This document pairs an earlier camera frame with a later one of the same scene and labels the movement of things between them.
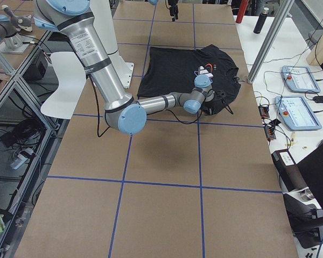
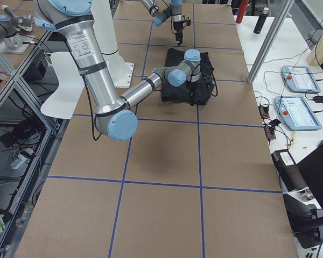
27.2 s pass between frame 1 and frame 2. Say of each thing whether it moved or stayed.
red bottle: stayed
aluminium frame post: stayed
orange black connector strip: stayed
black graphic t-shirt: moved
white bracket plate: stayed
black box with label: stayed
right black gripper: moved
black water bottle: stayed
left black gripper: moved
